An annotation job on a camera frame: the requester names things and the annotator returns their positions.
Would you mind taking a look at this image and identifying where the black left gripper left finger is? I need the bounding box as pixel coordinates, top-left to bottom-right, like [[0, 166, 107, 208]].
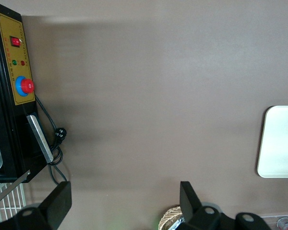
[[0, 181, 72, 230]]

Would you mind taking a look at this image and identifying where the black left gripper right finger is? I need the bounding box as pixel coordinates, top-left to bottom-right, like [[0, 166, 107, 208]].
[[180, 181, 272, 230]]

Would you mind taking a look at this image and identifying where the silver foil tray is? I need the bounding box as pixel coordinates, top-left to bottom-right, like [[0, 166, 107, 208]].
[[174, 214, 187, 230]]

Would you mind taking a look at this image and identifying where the cream plastic tray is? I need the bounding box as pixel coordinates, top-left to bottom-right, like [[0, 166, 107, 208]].
[[256, 105, 288, 178]]

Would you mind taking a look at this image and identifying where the light wicker basket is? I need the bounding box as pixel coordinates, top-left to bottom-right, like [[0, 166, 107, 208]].
[[158, 204, 183, 230]]

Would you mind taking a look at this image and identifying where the clear acrylic bottle rack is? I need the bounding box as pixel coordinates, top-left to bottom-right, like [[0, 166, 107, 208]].
[[260, 214, 288, 230]]

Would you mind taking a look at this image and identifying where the white wire basket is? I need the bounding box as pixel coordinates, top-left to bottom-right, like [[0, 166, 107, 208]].
[[0, 183, 27, 223]]

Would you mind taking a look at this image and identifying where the black power cable with plug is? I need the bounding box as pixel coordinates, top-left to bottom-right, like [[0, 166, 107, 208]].
[[35, 94, 69, 186]]

